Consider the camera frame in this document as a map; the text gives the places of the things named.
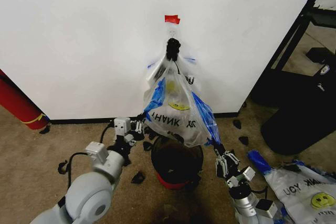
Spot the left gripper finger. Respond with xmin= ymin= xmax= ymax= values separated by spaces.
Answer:
xmin=130 ymin=113 xmax=146 ymax=133
xmin=123 ymin=131 xmax=144 ymax=146

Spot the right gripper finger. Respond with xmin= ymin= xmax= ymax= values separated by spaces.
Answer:
xmin=213 ymin=142 xmax=227 ymax=178
xmin=223 ymin=150 xmax=241 ymax=168

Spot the white thank you plastic bag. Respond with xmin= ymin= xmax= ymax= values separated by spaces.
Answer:
xmin=143 ymin=37 xmax=221 ymax=148

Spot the black trash bin red base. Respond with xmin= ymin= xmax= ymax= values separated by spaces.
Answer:
xmin=151 ymin=137 xmax=204 ymax=190

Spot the white smiley plastic bag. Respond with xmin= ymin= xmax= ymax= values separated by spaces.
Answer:
xmin=248 ymin=150 xmax=336 ymax=224

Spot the large black bin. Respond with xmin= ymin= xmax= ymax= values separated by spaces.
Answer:
xmin=260 ymin=78 xmax=336 ymax=156

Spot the black baseboard strip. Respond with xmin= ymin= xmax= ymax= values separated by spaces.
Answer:
xmin=49 ymin=112 xmax=240 ymax=125

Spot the red cylinder with yellow band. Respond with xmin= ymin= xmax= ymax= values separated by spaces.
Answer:
xmin=0 ymin=69 xmax=49 ymax=130

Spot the red tape piece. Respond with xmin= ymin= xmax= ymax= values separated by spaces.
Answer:
xmin=164 ymin=15 xmax=181 ymax=25

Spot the black device with label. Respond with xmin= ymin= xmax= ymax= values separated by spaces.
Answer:
xmin=306 ymin=47 xmax=336 ymax=78

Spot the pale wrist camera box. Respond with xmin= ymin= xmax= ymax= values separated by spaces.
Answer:
xmin=227 ymin=166 xmax=256 ymax=188
xmin=113 ymin=117 xmax=131 ymax=137

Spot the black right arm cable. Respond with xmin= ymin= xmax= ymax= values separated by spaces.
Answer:
xmin=250 ymin=186 xmax=269 ymax=196

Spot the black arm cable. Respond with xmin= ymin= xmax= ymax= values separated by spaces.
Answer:
xmin=57 ymin=151 xmax=91 ymax=190
xmin=250 ymin=186 xmax=269 ymax=196

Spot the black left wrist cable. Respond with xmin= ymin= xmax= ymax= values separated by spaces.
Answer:
xmin=99 ymin=123 xmax=116 ymax=146

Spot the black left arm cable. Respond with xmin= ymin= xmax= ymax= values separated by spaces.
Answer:
xmin=57 ymin=151 xmax=91 ymax=190

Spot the black wall hook clump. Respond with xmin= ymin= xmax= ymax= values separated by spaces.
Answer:
xmin=165 ymin=38 xmax=181 ymax=61

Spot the black metal shelf frame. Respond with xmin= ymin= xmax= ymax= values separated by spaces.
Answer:
xmin=249 ymin=0 xmax=336 ymax=109

